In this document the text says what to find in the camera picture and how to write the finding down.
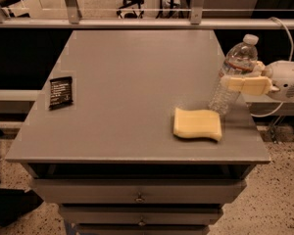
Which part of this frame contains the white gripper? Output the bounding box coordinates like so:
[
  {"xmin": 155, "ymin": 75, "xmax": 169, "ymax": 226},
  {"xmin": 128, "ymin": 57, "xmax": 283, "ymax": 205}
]
[{"xmin": 220, "ymin": 61, "xmax": 294, "ymax": 102}]

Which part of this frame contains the clear plastic water bottle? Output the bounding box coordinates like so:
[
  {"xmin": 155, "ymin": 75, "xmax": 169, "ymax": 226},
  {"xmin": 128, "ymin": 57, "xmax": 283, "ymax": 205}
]
[{"xmin": 208, "ymin": 34, "xmax": 259, "ymax": 116}]

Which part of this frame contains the yellow sponge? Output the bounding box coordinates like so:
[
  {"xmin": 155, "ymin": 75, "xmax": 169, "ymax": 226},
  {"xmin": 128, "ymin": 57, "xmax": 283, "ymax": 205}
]
[{"xmin": 173, "ymin": 108, "xmax": 222, "ymax": 142}]

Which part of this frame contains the black office chair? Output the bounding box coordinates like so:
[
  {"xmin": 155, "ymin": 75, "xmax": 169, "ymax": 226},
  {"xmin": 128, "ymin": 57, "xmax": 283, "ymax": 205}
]
[{"xmin": 117, "ymin": 0, "xmax": 144, "ymax": 19}]

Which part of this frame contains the top drawer knob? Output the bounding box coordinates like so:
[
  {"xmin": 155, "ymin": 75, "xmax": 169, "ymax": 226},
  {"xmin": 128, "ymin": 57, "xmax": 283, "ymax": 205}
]
[{"xmin": 135, "ymin": 192, "xmax": 145, "ymax": 204}]

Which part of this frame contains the drawer knob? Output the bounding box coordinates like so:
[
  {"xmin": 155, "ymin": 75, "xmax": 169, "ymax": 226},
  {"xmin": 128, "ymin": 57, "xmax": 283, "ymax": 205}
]
[
  {"xmin": 135, "ymin": 192, "xmax": 145, "ymax": 204},
  {"xmin": 137, "ymin": 217, "xmax": 146, "ymax": 226}
]

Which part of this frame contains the metal railing with brackets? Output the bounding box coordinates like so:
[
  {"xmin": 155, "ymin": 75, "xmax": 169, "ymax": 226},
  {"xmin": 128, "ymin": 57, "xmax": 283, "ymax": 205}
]
[{"xmin": 0, "ymin": 0, "xmax": 294, "ymax": 29}]

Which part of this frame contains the black snack packet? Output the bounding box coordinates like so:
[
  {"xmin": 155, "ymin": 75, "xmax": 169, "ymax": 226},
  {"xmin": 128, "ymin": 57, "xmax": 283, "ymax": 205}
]
[{"xmin": 49, "ymin": 76, "xmax": 73, "ymax": 110}]

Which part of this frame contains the white cable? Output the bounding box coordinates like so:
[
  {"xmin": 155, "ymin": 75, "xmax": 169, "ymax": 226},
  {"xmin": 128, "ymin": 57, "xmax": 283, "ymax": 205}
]
[{"xmin": 250, "ymin": 16, "xmax": 294, "ymax": 118}]

